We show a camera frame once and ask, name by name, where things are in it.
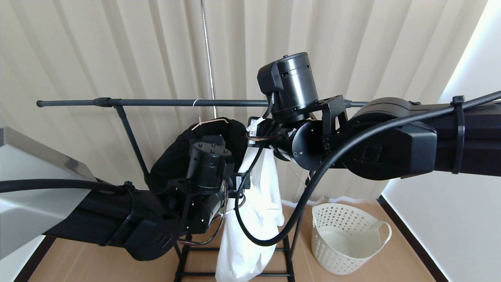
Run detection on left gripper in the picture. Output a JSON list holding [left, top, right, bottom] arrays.
[[224, 172, 251, 199]]

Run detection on beige curtain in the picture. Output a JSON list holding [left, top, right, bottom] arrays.
[[0, 0, 490, 204]]

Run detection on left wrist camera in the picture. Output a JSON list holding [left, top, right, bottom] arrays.
[[200, 135, 226, 147]]

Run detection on black shorts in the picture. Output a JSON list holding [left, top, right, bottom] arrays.
[[148, 117, 249, 194]]

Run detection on white laundry basket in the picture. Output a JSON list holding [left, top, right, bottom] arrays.
[[311, 203, 393, 275]]

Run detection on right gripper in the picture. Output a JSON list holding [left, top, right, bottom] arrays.
[[247, 116, 292, 150]]

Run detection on black clothes rack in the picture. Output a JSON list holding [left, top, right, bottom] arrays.
[[36, 97, 368, 282]]

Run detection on black cable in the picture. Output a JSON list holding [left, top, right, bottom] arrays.
[[234, 90, 501, 247], [0, 179, 130, 193]]

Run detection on white garment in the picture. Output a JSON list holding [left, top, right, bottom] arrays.
[[215, 147, 285, 282]]

